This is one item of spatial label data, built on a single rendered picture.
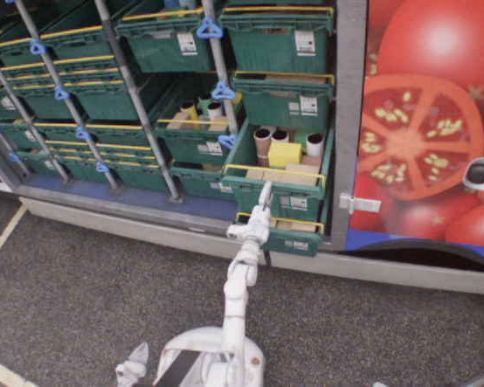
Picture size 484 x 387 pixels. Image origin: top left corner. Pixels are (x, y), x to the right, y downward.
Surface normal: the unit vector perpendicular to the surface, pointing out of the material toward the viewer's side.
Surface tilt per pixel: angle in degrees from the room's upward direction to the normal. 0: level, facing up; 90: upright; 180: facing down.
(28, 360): 0
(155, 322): 0
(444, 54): 90
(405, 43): 90
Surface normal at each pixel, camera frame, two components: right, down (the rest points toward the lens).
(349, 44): -0.26, 0.75
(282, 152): -0.12, -0.65
